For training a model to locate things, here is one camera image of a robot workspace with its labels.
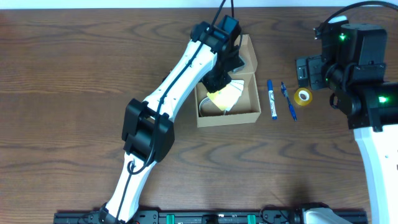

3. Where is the small yellow tape roll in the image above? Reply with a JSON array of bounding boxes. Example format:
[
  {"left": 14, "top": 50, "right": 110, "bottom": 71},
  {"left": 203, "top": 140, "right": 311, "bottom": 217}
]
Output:
[{"left": 294, "top": 88, "right": 313, "bottom": 106}]

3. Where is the yellow sticky note pad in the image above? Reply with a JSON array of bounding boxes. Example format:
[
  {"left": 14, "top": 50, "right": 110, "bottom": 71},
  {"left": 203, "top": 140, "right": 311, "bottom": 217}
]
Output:
[{"left": 206, "top": 80, "right": 244, "bottom": 112}]

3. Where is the white tape roll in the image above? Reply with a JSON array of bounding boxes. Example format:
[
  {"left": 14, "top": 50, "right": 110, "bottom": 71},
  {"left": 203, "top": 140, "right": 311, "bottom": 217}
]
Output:
[{"left": 198, "top": 97, "right": 223, "bottom": 117}]

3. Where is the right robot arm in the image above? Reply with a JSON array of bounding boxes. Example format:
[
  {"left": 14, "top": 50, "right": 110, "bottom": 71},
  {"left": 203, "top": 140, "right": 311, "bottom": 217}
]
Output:
[{"left": 295, "top": 16, "right": 397, "bottom": 223}]

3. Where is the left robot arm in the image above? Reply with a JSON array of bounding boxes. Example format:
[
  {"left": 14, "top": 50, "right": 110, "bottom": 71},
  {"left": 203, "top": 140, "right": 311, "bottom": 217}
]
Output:
[{"left": 99, "top": 16, "right": 244, "bottom": 223}]

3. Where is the blue ballpoint pen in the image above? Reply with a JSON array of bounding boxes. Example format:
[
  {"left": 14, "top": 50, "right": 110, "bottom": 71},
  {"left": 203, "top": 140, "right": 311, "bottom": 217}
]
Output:
[{"left": 281, "top": 82, "right": 297, "bottom": 121}]

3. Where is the blue and white marker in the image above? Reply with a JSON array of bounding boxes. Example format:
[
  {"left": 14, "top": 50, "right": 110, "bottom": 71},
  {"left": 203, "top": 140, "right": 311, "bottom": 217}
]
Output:
[{"left": 267, "top": 80, "right": 277, "bottom": 120}]

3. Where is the open cardboard box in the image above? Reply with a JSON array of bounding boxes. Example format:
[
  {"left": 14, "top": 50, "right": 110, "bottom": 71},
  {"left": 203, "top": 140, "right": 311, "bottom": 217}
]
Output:
[{"left": 194, "top": 34, "right": 261, "bottom": 128}]

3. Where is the right black cable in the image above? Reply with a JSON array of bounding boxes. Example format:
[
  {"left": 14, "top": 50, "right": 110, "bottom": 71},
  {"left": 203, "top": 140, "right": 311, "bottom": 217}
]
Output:
[{"left": 317, "top": 0, "right": 398, "bottom": 32}]

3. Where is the black cable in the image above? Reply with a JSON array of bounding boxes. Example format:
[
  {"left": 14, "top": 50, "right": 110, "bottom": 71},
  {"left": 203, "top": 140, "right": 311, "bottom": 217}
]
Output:
[
  {"left": 114, "top": 0, "right": 235, "bottom": 224},
  {"left": 317, "top": 0, "right": 398, "bottom": 32}
]

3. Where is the left black cable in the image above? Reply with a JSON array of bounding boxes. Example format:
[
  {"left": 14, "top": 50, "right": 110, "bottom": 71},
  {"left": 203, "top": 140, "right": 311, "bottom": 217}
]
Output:
[{"left": 114, "top": 0, "right": 235, "bottom": 224}]

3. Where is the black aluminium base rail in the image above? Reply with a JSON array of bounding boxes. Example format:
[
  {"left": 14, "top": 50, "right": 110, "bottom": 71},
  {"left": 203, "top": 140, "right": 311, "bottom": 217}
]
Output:
[{"left": 53, "top": 208, "right": 369, "bottom": 224}]

